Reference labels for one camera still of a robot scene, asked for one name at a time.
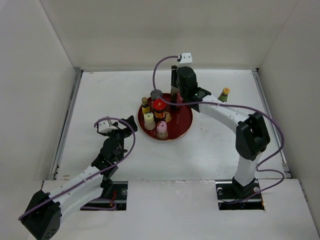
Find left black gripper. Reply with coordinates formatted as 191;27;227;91
103;115;136;148

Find tall dark soy sauce bottle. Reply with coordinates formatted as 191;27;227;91
170;86;183;111

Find small yellow label bottle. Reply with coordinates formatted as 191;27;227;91
141;97;150;115

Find cream cap spice jar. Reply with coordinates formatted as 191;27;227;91
143;112;156;131

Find silver cap spice shaker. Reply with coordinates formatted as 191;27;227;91
150;89;163;101

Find red lid sauce jar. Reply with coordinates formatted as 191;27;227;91
152;99;167;121

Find pink cap spice jar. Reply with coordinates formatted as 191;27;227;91
155;121;168;140

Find red chili sauce bottle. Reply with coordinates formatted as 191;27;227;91
217;87;230;103

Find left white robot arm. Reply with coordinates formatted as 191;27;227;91
18;116;138;240

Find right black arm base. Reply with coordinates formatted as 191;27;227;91
215;179;265;211

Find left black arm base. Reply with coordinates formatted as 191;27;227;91
79;179;128;211

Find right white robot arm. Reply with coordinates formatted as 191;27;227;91
171;66;271;198

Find round red tray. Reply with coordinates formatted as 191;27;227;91
137;93;193;141

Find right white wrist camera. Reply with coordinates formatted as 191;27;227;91
177;52;193;68

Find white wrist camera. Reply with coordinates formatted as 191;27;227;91
177;52;193;68
94;116;117;134

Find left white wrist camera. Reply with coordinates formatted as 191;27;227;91
94;116;117;134

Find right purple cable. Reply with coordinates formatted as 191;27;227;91
152;55;286;201

